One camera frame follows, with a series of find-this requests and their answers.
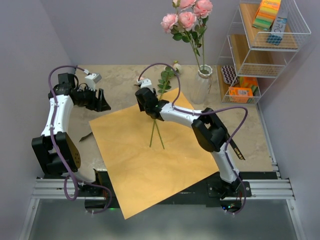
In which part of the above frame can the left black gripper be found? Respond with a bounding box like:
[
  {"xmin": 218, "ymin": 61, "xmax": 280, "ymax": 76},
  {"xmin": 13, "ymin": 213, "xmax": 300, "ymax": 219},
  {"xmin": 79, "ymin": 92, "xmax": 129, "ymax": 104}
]
[{"xmin": 75, "ymin": 85, "xmax": 111, "ymax": 112}]

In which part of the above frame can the peach rose stem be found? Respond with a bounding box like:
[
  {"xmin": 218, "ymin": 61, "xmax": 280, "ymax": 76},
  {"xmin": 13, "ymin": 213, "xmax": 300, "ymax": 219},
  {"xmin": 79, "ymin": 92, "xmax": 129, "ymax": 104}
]
[{"xmin": 133, "ymin": 79, "xmax": 166, "ymax": 150}]

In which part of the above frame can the orange wrapping paper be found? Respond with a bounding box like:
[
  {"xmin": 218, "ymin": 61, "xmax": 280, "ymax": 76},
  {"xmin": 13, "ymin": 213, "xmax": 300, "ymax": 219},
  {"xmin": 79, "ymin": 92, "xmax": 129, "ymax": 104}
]
[{"xmin": 89, "ymin": 92, "xmax": 218, "ymax": 219}]

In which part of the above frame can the black printed ribbon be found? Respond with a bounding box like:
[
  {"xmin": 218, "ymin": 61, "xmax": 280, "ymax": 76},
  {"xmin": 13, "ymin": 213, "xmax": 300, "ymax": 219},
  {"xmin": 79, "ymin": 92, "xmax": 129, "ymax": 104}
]
[{"xmin": 78, "ymin": 131, "xmax": 247, "ymax": 161}]

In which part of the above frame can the pale pink rose stem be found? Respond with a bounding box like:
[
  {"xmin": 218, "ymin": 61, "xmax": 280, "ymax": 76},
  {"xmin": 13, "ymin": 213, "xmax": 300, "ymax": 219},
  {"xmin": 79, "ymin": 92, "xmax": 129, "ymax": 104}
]
[{"xmin": 172, "ymin": 0, "xmax": 213, "ymax": 65}]

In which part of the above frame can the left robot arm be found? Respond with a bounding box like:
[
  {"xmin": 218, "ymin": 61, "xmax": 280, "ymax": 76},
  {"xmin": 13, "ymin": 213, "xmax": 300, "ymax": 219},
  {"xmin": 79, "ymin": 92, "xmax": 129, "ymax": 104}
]
[{"xmin": 31, "ymin": 73, "xmax": 111, "ymax": 196}]

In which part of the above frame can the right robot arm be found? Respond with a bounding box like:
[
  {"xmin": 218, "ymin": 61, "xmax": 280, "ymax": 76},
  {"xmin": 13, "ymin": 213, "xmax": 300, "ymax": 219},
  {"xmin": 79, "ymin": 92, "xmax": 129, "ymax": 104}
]
[{"xmin": 135, "ymin": 87, "xmax": 245, "ymax": 199}]

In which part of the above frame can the white ribbed vase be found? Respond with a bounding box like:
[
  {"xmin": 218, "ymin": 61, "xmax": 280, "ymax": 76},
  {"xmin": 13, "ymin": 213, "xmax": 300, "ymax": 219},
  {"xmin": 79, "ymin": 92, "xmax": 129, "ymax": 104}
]
[{"xmin": 190, "ymin": 64, "xmax": 213, "ymax": 104}]

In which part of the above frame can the white rose leafy stem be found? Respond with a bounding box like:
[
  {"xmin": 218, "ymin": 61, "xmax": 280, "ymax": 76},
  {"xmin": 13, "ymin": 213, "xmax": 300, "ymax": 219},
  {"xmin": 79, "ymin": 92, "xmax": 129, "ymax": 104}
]
[{"xmin": 149, "ymin": 59, "xmax": 183, "ymax": 148}]

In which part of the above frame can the striped wavy cloth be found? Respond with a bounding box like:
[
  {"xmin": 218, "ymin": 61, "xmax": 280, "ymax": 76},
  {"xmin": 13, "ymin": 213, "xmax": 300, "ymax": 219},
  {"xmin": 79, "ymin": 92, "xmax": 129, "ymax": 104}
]
[{"xmin": 220, "ymin": 65, "xmax": 239, "ymax": 85}]

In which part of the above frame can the orange box in basket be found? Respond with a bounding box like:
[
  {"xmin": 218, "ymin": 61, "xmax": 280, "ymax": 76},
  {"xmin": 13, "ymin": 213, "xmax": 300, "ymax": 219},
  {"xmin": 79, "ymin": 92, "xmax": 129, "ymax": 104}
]
[{"xmin": 228, "ymin": 87, "xmax": 253, "ymax": 104}]

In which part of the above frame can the blue puzzle cube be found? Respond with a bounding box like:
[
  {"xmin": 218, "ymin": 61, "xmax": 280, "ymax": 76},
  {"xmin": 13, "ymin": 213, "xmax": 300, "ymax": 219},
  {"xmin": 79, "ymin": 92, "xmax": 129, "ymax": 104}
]
[{"xmin": 266, "ymin": 34, "xmax": 283, "ymax": 46}]

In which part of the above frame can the colourful sponge pack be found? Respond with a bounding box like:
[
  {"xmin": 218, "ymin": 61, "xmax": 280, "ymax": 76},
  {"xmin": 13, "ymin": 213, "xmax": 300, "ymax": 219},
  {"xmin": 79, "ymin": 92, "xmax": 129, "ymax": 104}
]
[{"xmin": 252, "ymin": 0, "xmax": 282, "ymax": 31}]

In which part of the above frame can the grey tall box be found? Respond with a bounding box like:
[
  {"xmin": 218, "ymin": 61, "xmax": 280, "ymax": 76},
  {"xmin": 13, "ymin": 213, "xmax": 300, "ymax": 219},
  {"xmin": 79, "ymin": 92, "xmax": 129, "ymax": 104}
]
[{"xmin": 269, "ymin": 10, "xmax": 289, "ymax": 39}]

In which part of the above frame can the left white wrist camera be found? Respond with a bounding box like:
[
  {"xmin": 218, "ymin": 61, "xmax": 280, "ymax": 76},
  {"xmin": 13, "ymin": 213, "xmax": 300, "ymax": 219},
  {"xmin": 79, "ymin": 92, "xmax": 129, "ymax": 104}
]
[{"xmin": 84, "ymin": 73, "xmax": 102, "ymax": 91}]

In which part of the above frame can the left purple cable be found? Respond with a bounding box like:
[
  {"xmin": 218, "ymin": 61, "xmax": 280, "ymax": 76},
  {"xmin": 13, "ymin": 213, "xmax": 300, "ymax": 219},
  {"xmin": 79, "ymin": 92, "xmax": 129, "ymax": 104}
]
[{"xmin": 47, "ymin": 65, "xmax": 113, "ymax": 215}]

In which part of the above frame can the aluminium frame rail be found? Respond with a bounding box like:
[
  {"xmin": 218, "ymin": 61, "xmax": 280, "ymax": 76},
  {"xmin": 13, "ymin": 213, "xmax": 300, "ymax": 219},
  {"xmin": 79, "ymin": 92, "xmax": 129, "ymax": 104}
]
[{"xmin": 18, "ymin": 154, "xmax": 307, "ymax": 240}]

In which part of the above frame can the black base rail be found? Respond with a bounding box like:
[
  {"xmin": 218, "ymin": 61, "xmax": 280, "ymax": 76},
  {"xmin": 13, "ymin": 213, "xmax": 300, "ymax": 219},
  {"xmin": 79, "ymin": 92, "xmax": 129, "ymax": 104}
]
[{"xmin": 78, "ymin": 171, "xmax": 277, "ymax": 210}]

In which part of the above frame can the white wire shelf rack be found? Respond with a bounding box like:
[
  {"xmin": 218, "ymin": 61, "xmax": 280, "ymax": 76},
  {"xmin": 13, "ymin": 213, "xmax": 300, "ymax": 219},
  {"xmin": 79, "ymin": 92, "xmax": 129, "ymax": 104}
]
[{"xmin": 216, "ymin": 0, "xmax": 311, "ymax": 105}]

